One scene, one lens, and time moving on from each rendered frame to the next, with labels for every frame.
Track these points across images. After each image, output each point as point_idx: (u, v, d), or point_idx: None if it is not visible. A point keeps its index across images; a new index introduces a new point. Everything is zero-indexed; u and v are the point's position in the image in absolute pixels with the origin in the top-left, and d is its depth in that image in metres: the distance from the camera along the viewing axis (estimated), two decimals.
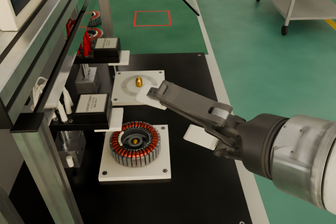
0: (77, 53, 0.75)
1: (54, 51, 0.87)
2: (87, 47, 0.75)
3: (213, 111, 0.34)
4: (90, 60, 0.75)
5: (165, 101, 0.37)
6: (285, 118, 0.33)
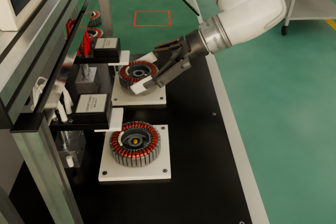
0: (77, 53, 0.75)
1: (54, 51, 0.87)
2: (87, 47, 0.75)
3: (183, 67, 0.73)
4: (90, 60, 0.75)
5: (164, 83, 0.74)
6: (198, 36, 0.73)
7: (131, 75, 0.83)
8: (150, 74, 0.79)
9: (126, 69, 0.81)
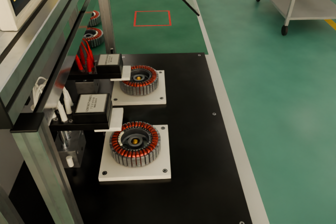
0: (81, 69, 0.78)
1: (54, 51, 0.87)
2: (90, 63, 0.78)
3: None
4: (93, 76, 0.78)
5: None
6: None
7: (131, 79, 0.84)
8: (150, 79, 0.80)
9: None
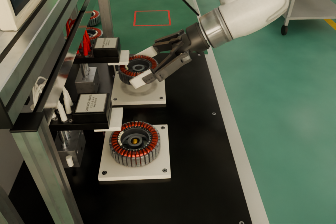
0: (77, 53, 0.75)
1: (54, 51, 0.87)
2: (87, 47, 0.75)
3: (179, 34, 0.82)
4: (90, 60, 0.75)
5: (159, 39, 0.85)
6: None
7: (131, 70, 0.82)
8: (150, 69, 0.78)
9: None
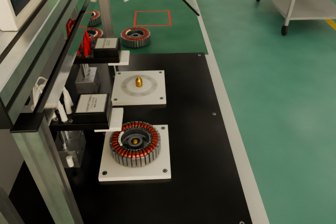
0: (77, 53, 0.75)
1: (54, 51, 0.87)
2: (87, 47, 0.75)
3: None
4: (90, 60, 0.75)
5: None
6: None
7: (131, 36, 1.12)
8: (141, 36, 1.07)
9: (127, 31, 1.10)
